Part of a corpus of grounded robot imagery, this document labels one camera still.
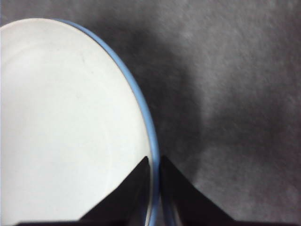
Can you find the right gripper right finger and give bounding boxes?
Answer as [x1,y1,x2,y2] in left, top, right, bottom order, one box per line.
[159,155,284,226]

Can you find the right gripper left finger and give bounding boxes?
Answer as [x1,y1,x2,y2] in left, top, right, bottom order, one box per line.
[18,156,151,226]

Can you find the blue round plate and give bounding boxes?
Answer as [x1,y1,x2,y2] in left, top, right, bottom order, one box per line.
[56,19,163,226]

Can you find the white round plate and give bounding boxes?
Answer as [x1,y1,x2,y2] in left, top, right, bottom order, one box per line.
[0,18,153,226]

